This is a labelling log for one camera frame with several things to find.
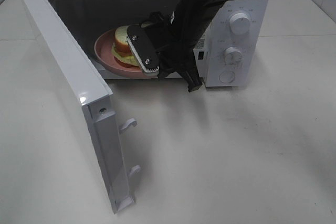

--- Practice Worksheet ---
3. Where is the white microwave knob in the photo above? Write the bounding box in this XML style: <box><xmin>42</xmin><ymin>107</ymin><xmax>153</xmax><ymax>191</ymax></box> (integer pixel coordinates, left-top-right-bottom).
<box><xmin>223</xmin><ymin>47</ymin><xmax>243</xmax><ymax>65</ymax></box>
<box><xmin>229</xmin><ymin>12</ymin><xmax>251</xmax><ymax>35</ymax></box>

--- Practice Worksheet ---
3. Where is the pink plate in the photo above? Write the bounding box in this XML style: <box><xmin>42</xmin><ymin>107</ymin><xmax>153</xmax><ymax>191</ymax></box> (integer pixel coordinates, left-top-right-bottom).
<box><xmin>94</xmin><ymin>29</ymin><xmax>149</xmax><ymax>79</ymax></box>

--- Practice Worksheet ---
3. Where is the lower white microwave knob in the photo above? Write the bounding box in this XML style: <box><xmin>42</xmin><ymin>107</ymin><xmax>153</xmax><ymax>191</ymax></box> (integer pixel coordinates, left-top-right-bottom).
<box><xmin>223</xmin><ymin>47</ymin><xmax>243</xmax><ymax>65</ymax></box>

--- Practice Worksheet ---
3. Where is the upper white microwave knob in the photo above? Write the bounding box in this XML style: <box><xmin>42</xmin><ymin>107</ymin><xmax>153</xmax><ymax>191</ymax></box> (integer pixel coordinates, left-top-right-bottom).
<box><xmin>229</xmin><ymin>12</ymin><xmax>251</xmax><ymax>35</ymax></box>

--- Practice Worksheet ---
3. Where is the sandwich with white bread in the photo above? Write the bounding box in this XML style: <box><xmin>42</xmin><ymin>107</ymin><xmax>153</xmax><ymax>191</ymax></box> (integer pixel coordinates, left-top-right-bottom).
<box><xmin>112</xmin><ymin>25</ymin><xmax>139</xmax><ymax>68</ymax></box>

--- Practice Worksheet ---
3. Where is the round white door button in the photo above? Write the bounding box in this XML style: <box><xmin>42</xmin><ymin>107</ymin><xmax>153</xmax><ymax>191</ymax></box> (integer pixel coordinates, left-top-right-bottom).
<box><xmin>219</xmin><ymin>70</ymin><xmax>235</xmax><ymax>83</ymax></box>

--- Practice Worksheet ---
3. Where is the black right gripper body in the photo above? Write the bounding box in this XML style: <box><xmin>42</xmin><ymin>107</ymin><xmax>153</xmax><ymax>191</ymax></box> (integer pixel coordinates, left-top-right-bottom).
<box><xmin>150</xmin><ymin>0</ymin><xmax>225</xmax><ymax>79</ymax></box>

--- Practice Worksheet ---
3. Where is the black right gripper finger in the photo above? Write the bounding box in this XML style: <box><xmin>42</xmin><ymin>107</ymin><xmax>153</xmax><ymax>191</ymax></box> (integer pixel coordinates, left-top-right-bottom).
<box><xmin>127</xmin><ymin>25</ymin><xmax>160</xmax><ymax>77</ymax></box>
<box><xmin>181</xmin><ymin>69</ymin><xmax>202</xmax><ymax>92</ymax></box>

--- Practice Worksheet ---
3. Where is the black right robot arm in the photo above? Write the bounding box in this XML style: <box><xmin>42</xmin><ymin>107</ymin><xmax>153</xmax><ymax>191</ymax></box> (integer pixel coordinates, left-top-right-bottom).
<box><xmin>127</xmin><ymin>0</ymin><xmax>234</xmax><ymax>92</ymax></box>

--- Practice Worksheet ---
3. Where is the white microwave oven body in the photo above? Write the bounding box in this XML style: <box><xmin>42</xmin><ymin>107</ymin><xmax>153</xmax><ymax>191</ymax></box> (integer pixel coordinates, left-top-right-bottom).
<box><xmin>48</xmin><ymin>0</ymin><xmax>268</xmax><ymax>87</ymax></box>

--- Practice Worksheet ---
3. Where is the white microwave door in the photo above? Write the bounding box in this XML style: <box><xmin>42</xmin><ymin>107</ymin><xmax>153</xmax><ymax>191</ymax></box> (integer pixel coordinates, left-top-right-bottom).
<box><xmin>22</xmin><ymin>0</ymin><xmax>140</xmax><ymax>213</ymax></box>

